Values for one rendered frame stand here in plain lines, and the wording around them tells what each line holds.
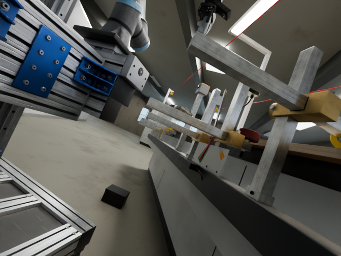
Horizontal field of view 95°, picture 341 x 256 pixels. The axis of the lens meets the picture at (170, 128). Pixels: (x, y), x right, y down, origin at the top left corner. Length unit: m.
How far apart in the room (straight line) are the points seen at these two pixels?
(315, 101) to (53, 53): 0.67
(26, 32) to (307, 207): 0.89
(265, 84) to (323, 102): 0.12
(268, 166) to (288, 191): 0.24
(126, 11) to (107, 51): 0.20
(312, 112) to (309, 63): 0.16
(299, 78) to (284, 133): 0.15
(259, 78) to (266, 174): 0.23
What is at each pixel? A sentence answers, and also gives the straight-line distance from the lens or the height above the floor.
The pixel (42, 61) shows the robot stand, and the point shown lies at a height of 0.82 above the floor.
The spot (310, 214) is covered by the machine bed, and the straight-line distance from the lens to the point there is 0.65.
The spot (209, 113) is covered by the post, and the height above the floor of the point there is 0.97.
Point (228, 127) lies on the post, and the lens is 0.67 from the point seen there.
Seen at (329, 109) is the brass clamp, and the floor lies 0.93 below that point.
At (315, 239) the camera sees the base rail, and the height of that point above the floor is 0.70.
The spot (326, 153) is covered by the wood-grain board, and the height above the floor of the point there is 0.88.
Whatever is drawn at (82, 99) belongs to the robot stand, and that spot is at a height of 0.76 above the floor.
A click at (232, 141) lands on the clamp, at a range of 0.60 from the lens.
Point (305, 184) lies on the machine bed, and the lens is 0.67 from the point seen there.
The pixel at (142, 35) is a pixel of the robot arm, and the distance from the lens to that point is 0.95.
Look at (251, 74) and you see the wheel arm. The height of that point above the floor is 0.94.
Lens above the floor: 0.75
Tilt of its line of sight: 4 degrees up
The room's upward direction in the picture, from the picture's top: 23 degrees clockwise
